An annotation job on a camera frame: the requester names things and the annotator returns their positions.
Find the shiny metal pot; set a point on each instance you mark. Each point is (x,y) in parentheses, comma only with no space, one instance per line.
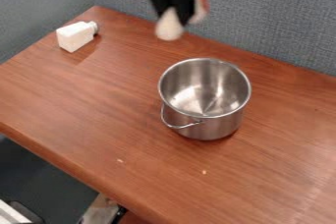
(204,93)

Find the table leg frame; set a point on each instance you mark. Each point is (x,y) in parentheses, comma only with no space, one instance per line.
(104,211)

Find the white toy mushroom red cap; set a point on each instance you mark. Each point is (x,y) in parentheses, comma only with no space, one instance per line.
(169,28)

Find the white plastic bottle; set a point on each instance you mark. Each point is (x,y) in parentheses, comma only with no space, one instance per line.
(73,36)

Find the white box at corner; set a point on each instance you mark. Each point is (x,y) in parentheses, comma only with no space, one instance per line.
(10,216)

